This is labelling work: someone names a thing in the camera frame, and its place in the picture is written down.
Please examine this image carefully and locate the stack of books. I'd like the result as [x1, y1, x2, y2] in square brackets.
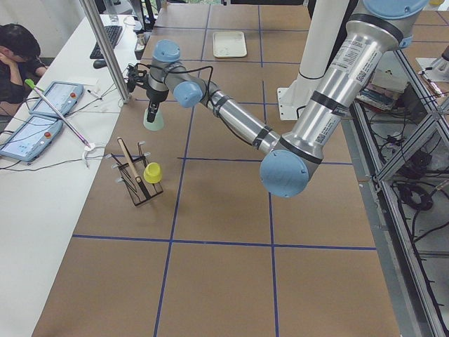
[356, 70, 408, 111]

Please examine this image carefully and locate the computer mouse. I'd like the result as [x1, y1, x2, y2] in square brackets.
[93, 59, 107, 69]

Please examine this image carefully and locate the upper teach pendant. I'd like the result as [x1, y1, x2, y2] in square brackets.
[29, 81, 84, 118]

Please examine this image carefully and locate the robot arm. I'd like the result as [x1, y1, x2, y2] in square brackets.
[144, 1, 426, 197]

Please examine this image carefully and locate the yellow cup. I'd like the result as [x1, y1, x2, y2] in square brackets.
[143, 162, 162, 184]

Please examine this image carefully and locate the metal rod with green tip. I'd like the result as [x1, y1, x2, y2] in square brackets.
[25, 79, 91, 148]

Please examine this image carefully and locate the light green cup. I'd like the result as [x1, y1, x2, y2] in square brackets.
[143, 108, 164, 131]

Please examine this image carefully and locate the cream bear tray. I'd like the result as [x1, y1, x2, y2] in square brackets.
[213, 31, 247, 58]

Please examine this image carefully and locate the seated person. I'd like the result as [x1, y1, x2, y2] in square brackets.
[1, 23, 47, 104]

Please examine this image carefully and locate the aluminium frame post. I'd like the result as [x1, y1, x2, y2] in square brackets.
[79, 0, 130, 104]

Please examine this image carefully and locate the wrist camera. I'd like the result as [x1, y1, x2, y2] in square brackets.
[126, 64, 148, 93]

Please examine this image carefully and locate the metal cup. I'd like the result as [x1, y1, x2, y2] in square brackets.
[135, 34, 146, 52]

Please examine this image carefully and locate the teach pendant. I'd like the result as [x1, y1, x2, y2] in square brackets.
[1, 115, 63, 162]
[29, 81, 84, 118]

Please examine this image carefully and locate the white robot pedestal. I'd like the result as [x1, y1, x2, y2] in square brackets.
[277, 0, 358, 121]

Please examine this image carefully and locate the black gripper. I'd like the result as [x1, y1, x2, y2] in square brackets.
[146, 86, 169, 122]

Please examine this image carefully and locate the black keyboard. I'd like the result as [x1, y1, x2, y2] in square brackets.
[89, 25, 124, 60]

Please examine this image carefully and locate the black wire cup rack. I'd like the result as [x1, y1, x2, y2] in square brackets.
[107, 137, 163, 206]

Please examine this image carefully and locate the lower teach pendant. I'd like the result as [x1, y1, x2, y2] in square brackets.
[1, 115, 63, 162]

